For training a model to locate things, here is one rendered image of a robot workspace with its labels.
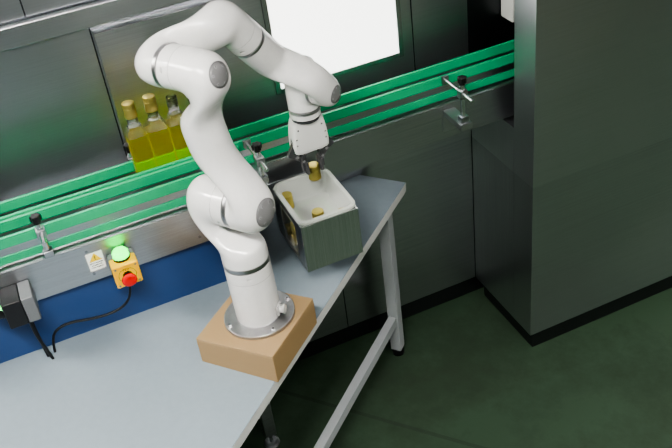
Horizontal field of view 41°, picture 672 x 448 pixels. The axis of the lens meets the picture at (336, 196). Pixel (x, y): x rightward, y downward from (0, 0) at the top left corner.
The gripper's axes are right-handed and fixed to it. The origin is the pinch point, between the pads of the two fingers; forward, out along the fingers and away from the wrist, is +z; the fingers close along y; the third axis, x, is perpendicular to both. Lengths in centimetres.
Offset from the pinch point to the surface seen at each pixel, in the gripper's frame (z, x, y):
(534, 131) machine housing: 14, 1, -71
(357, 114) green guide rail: 0.7, -18.0, -22.1
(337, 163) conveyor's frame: 13.6, -16.0, -13.0
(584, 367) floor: 111, 16, -84
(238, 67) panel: -17.2, -34.2, 6.6
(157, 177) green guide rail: -1.6, -16.2, 39.6
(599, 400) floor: 111, 31, -79
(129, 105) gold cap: -23, -21, 41
